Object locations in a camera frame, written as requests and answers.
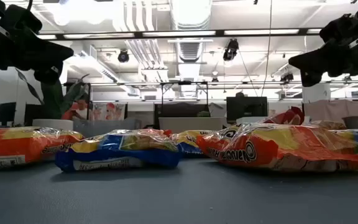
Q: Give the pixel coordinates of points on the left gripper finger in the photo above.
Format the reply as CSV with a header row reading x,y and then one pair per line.
x,y
23,21
48,74

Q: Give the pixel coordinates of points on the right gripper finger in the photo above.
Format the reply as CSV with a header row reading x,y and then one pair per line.
x,y
337,31
311,77

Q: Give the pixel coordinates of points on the orange Maruchan ramen pack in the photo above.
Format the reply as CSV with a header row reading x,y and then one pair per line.
x,y
275,149
17,146

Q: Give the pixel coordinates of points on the green snake plant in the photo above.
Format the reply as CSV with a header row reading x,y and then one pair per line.
x,y
53,99

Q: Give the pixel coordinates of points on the pink cloth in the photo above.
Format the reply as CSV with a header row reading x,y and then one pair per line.
x,y
334,111

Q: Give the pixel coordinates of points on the black computer monitor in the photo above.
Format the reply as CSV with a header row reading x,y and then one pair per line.
x,y
6,112
33,113
246,107

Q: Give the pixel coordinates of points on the person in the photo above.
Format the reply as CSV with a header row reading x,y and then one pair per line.
x,y
80,105
239,94

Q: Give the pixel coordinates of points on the grey trash can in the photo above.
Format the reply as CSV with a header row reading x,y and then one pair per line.
x,y
354,122

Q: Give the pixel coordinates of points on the colourful poster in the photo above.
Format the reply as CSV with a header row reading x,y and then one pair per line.
x,y
109,112

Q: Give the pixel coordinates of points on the clear plastic bin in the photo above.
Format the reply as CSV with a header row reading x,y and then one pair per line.
x,y
247,120

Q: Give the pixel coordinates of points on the overhead LED light bar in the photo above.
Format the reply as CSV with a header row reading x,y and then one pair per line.
x,y
138,34

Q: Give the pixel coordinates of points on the dark wide monitor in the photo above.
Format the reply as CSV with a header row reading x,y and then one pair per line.
x,y
179,110

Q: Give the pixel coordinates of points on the blue-grey table mat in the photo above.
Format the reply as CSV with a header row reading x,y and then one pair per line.
x,y
179,199

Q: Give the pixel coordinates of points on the black overhead camera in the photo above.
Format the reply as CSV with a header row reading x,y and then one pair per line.
x,y
231,49

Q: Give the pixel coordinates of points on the black stand frame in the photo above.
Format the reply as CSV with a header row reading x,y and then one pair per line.
x,y
183,83

